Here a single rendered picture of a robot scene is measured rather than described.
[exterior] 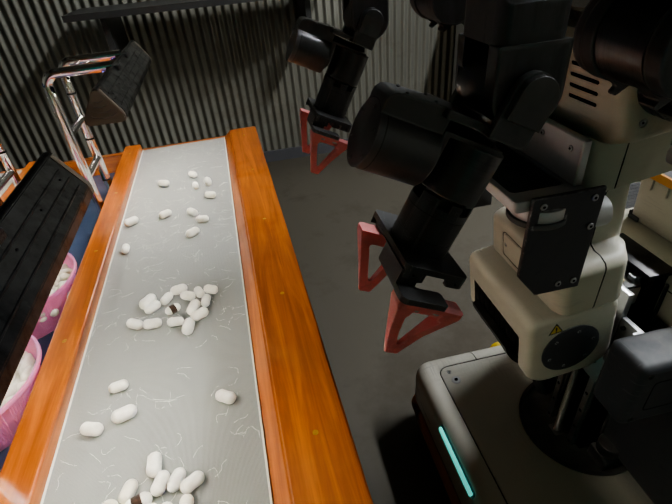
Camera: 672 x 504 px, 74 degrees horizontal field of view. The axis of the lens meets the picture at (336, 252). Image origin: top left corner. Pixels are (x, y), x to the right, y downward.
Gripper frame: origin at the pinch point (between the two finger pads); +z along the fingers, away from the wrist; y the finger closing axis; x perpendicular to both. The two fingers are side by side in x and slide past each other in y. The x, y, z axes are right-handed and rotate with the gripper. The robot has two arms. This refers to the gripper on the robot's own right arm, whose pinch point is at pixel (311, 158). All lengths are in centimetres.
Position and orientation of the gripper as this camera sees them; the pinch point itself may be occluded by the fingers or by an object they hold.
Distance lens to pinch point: 83.9
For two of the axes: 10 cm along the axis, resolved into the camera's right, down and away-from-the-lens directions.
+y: 2.1, 5.5, -8.1
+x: 9.0, 2.1, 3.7
